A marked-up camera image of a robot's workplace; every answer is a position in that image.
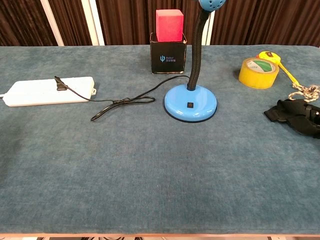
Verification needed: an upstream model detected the blue desk lamp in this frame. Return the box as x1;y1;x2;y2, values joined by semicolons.
163;0;227;123

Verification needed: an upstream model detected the blue velvet table cloth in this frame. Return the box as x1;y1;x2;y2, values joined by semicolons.
0;44;320;236

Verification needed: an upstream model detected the black cardboard box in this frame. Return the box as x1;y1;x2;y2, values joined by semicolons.
149;31;188;75

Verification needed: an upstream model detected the red foam cube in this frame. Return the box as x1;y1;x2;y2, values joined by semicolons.
155;9;185;42

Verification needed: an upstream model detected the yellow packing tape roll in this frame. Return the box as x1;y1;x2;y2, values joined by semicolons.
238;57;280;90

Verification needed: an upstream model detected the dark brown curtain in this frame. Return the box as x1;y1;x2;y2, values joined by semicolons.
0;0;320;48

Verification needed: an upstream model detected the white power strip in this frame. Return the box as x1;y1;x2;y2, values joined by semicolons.
1;76;97;108

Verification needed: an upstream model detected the yellow tape measure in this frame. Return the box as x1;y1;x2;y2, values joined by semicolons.
254;50;282;65
278;62;320;103

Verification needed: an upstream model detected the white frame post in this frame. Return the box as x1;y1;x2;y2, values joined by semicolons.
201;11;216;46
82;0;106;46
39;0;65;47

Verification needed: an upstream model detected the black lamp power cable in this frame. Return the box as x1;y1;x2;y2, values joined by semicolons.
53;74;191;122

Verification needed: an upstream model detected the black strap camera mount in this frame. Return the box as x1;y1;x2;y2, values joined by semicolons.
264;98;320;139

